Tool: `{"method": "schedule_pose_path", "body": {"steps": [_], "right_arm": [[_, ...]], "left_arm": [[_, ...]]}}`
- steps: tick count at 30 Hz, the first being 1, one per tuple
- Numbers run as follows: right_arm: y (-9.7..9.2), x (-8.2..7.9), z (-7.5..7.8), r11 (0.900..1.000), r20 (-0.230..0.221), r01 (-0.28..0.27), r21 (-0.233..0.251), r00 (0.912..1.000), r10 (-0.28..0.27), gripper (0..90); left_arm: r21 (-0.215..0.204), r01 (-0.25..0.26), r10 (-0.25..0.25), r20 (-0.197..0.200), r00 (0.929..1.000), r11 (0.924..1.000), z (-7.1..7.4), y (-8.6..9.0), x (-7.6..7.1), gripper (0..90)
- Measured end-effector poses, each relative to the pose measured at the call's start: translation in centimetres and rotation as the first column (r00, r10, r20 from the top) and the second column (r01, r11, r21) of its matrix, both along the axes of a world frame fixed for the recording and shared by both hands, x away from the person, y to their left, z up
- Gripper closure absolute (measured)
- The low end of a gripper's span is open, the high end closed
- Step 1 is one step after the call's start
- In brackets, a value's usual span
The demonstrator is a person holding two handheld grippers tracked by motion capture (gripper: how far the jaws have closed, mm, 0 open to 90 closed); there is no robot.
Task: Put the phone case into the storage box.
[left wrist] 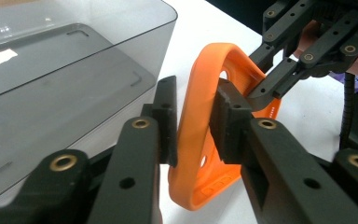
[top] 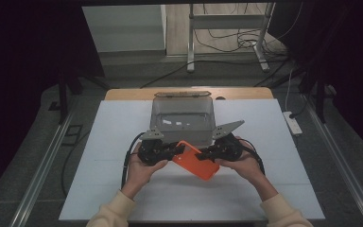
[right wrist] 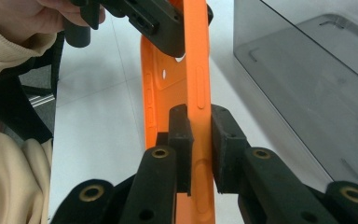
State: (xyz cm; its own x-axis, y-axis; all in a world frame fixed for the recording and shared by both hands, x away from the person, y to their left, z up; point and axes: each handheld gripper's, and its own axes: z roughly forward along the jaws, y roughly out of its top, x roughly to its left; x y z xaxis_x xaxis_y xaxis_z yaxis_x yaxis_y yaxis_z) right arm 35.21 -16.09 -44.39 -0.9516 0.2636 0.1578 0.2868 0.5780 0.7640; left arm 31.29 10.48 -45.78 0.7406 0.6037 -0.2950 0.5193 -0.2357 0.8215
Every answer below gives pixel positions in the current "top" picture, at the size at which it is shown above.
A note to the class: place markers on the dark table grommet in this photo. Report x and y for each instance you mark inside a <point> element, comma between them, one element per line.
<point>220,98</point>

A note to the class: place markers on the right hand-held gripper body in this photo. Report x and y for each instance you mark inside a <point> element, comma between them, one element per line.
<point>230,149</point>

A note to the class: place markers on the person's right hand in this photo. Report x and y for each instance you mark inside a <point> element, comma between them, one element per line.
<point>247,167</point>

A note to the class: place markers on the dark curtain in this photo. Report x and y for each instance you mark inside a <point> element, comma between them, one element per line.
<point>353,63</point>
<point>12,78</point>

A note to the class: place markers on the black floor socket plate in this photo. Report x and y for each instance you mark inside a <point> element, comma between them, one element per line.
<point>72,135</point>

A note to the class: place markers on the white power strip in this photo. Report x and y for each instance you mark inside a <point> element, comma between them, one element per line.
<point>293,124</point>

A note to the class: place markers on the person's left hand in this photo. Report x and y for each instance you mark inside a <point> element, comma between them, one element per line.
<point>138,176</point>

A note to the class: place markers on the white cabinet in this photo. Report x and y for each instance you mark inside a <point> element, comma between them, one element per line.
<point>126,28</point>

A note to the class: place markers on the black stand leg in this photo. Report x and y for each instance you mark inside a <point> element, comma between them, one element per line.
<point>63,101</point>
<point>320,101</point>

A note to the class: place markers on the transparent grey storage box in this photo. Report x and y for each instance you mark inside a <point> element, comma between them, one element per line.
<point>182,110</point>

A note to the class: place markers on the grey metal stand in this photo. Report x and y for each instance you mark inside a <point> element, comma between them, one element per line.
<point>227,21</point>

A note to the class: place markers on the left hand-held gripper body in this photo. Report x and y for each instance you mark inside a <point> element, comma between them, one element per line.
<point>151,153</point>

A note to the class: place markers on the transparent storage box lid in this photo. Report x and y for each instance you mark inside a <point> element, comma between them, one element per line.
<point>182,94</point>

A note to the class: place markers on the orange phone case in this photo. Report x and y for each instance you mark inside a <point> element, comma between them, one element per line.
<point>198,168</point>

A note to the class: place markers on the aluminium floor rail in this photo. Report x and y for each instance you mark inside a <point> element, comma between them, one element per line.
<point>343,167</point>
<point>41,170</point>

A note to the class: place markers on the white table cover board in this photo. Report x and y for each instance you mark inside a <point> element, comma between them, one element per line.
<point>107,126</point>

